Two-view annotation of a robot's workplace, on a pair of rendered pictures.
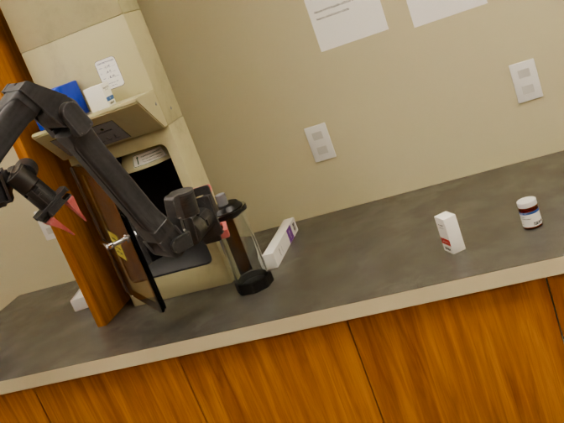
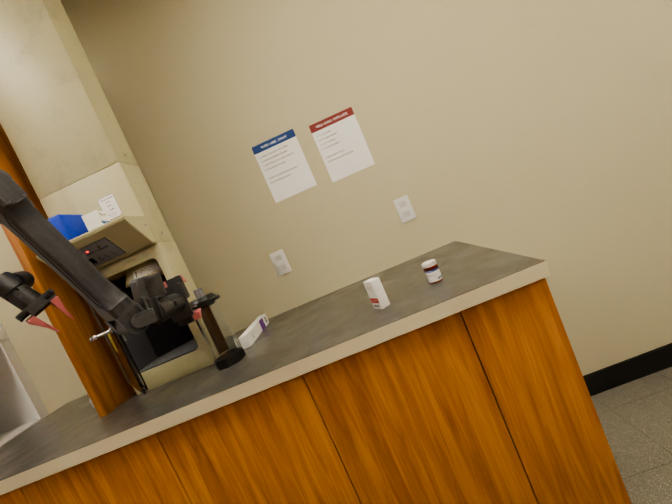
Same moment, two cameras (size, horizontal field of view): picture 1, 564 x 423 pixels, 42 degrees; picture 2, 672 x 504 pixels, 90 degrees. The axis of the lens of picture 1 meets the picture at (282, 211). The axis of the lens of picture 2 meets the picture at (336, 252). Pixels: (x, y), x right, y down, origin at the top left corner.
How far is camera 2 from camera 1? 0.78 m
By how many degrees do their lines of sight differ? 18
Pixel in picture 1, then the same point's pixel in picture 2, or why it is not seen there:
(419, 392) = (371, 433)
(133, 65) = (128, 199)
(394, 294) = (339, 344)
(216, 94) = (208, 237)
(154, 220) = (111, 297)
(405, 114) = (333, 238)
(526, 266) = (445, 303)
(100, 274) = (106, 371)
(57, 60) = (68, 201)
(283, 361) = (251, 423)
